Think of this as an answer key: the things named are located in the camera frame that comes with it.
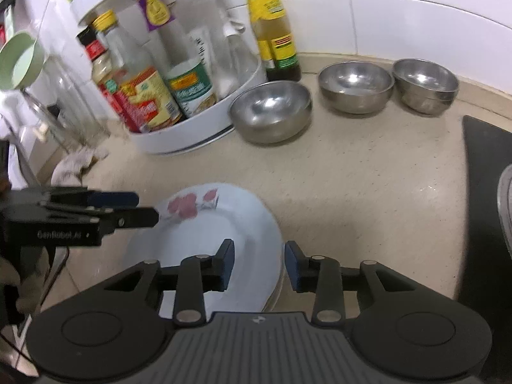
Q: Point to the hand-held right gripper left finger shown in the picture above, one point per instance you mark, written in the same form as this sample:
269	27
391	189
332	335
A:
226	267

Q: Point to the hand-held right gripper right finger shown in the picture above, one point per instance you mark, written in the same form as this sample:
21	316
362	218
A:
292	268

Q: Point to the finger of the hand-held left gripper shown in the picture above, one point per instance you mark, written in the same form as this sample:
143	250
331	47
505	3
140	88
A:
138	216
116	199

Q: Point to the plain white plate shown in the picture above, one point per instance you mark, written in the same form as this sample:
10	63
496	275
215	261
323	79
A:
276	294

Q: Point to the white floral plate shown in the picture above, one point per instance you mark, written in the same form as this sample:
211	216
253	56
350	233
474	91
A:
248	228

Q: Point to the stainless steel bowl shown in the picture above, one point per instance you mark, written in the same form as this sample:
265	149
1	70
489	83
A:
424	86
356	88
270	112

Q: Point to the white rag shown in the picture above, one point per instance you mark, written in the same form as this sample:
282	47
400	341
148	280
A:
72	166

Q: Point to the white rotating condiment rack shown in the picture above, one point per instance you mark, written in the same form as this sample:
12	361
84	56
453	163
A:
180	140

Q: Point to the glass lid with wooden knob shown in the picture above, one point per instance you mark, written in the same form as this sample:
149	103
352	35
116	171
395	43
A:
40	130

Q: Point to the yellow cap vinegar bottle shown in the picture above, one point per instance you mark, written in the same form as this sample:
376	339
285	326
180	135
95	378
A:
148	100

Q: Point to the large glass pot lid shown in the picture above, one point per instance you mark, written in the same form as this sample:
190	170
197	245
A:
76	88

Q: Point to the red cap sauce bottle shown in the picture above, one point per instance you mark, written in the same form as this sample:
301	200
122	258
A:
100	72

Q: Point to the purple label sauce bottle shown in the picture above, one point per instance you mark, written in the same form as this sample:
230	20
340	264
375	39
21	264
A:
192	88

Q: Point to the green saucepan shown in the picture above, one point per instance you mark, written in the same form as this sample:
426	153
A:
20	64

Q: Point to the white paper packet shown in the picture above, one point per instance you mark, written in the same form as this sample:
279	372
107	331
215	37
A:
202	48

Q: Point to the clear plastic bag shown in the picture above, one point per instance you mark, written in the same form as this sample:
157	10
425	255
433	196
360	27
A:
236	56

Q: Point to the black induction cooktop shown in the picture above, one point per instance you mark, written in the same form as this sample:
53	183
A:
480	188

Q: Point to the grey pot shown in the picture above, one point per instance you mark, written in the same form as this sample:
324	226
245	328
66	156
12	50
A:
506	208

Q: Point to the green yellow label sauce bottle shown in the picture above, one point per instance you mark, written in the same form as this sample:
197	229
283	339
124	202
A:
272	20

